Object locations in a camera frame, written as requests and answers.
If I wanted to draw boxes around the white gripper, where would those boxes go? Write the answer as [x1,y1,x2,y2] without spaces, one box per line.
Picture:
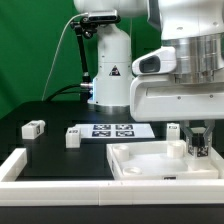
[130,75,224,147]

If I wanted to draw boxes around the white square tabletop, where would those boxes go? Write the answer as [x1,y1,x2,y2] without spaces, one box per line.
[107,140,219,180]

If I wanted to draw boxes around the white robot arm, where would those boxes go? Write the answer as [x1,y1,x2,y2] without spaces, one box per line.
[73,0,224,146]

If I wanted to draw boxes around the white apriltag base sheet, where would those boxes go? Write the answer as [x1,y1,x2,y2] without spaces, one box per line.
[69,123,155,139]

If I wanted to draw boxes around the white U-shaped obstacle fence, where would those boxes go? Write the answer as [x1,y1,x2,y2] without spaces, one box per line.
[0,148,224,206]

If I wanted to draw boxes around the grey mounted camera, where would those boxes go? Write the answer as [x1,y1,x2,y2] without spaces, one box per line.
[83,10,120,24]

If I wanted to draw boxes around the black base cables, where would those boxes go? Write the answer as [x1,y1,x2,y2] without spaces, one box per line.
[44,82,94,102]

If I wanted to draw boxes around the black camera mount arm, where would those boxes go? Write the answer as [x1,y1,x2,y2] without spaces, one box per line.
[70,19,97,83]

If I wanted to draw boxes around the white camera cable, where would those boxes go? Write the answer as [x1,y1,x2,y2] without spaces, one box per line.
[41,12,90,101]

